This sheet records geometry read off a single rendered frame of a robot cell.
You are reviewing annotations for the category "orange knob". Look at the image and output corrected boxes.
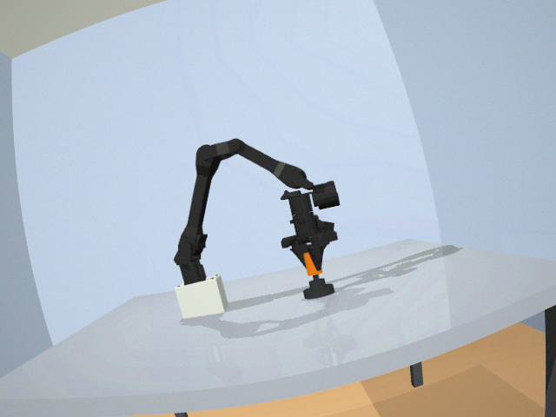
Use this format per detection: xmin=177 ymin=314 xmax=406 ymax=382
xmin=304 ymin=252 xmax=323 ymax=275

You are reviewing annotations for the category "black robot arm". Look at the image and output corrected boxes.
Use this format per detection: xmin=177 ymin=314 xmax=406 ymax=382
xmin=173 ymin=138 xmax=340 ymax=285

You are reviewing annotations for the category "dark grey round pedestal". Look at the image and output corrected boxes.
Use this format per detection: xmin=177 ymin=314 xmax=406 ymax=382
xmin=303 ymin=275 xmax=334 ymax=300

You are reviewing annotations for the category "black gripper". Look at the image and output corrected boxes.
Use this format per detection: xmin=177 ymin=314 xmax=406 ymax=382
xmin=281 ymin=211 xmax=339 ymax=271

